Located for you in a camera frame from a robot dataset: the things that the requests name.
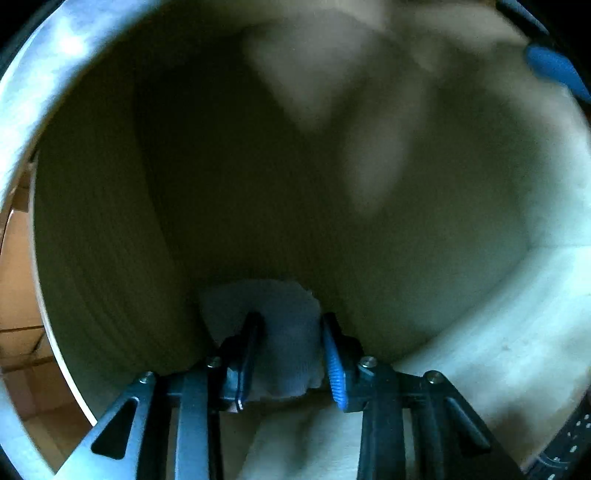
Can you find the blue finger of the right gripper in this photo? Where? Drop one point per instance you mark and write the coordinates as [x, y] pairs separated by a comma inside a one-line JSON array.
[[554, 66], [517, 14]]

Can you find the light blue sock pair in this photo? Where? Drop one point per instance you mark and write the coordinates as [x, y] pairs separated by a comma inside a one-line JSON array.
[[291, 361]]

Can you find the blue checked cloth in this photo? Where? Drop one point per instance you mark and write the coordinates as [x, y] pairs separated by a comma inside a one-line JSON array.
[[52, 57]]

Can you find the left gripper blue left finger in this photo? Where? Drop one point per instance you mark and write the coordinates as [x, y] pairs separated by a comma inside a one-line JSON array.
[[239, 353]]

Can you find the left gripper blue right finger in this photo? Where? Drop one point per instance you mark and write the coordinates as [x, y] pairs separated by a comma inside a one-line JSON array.
[[342, 356]]

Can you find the wooden cabinet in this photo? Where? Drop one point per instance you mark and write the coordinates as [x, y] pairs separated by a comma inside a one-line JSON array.
[[398, 159]]

